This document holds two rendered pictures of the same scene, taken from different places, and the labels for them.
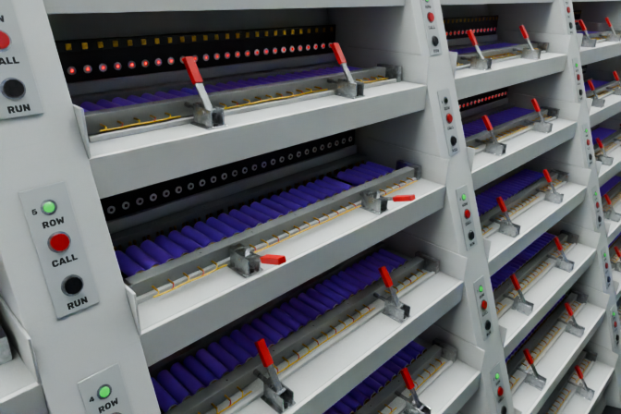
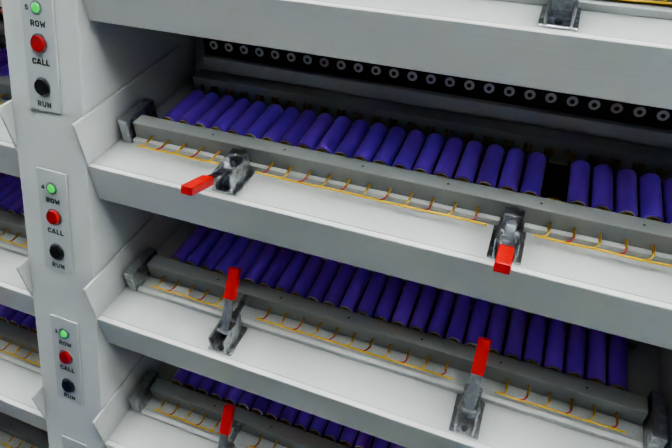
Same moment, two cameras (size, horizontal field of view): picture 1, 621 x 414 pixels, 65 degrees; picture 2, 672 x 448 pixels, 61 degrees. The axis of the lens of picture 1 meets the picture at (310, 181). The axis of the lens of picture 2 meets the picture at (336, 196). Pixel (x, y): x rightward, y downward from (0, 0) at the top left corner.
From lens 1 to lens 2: 60 cm
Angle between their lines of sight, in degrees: 59
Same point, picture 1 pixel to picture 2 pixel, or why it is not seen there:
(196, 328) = (145, 199)
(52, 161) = not seen: outside the picture
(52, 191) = not seen: outside the picture
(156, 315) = (120, 161)
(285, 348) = (290, 307)
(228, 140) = (237, 11)
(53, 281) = (31, 75)
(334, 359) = (322, 368)
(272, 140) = (312, 38)
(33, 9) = not seen: outside the picture
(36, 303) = (20, 86)
